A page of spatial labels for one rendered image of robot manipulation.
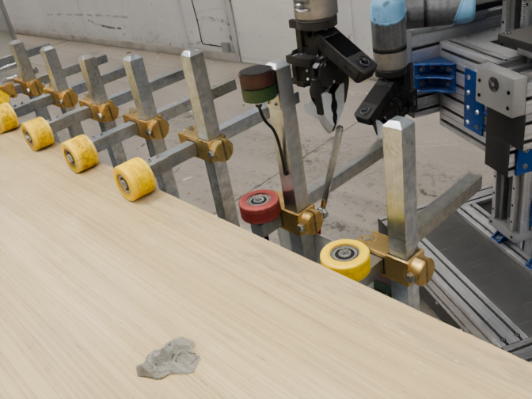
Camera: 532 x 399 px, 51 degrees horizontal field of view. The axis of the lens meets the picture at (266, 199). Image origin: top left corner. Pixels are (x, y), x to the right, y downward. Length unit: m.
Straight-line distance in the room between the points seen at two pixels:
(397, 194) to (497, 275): 1.13
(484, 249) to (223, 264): 1.32
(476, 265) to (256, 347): 1.34
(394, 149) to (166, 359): 0.45
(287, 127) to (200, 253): 0.27
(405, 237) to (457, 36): 0.99
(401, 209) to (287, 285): 0.22
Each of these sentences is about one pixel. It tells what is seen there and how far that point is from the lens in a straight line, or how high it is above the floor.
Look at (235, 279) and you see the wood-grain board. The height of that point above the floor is 0.90.
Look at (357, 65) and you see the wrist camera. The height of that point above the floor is 1.15.
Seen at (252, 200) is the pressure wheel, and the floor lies 0.90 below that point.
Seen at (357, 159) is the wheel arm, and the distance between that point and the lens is 1.30.
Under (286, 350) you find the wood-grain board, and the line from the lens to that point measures 0.78.
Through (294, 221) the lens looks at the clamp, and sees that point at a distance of 1.11.
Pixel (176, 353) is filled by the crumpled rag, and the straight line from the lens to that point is 0.79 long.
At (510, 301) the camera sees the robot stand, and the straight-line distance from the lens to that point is 1.91.
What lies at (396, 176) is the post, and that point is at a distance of 0.89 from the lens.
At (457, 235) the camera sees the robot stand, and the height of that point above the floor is 0.21.
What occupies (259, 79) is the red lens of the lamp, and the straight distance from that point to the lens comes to 0.95.
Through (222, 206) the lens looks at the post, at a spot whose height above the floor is 0.80.
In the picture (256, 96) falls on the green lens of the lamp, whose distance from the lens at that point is 0.96.
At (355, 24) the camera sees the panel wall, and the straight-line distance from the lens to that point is 4.33.
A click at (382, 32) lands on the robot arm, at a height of 1.12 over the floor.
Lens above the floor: 1.45
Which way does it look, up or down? 30 degrees down
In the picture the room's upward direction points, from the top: 10 degrees counter-clockwise
